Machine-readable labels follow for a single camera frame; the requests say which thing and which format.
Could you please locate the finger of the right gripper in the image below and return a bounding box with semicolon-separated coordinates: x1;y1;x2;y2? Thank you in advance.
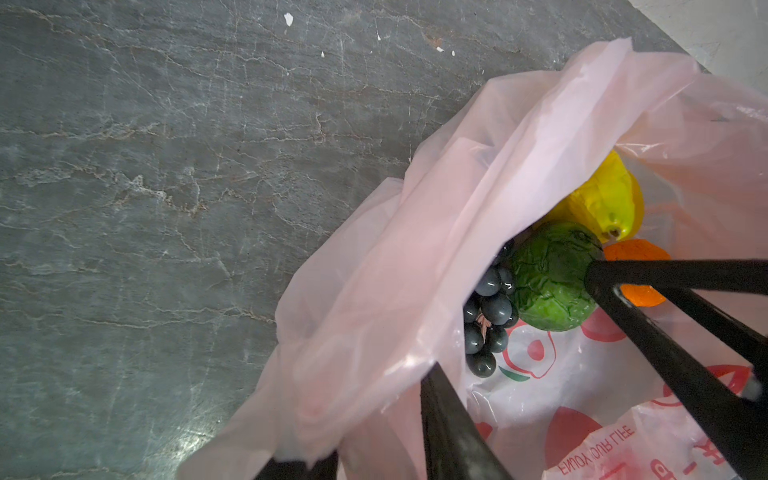
584;259;767;479

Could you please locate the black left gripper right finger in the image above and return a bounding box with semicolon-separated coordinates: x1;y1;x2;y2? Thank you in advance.
420;364;512;480

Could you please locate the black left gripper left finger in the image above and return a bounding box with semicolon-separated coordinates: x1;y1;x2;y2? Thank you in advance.
255;451;339;480

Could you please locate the dark purple grape bunch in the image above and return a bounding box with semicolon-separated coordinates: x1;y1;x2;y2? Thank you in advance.
462;239;519;379

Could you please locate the pink plastic bag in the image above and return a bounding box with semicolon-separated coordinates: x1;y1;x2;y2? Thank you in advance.
178;39;767;479

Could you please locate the orange tangerine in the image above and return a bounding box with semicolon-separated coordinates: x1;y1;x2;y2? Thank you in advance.
604;239;671;308

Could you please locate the green bumpy fruit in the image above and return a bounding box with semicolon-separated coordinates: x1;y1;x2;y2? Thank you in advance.
507;221;604;332

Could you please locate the yellow lemon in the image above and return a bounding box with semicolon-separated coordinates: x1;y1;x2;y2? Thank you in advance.
533;174;645;244

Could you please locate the yellow green banana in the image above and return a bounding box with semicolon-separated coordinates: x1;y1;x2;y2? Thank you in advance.
565;150;644;243

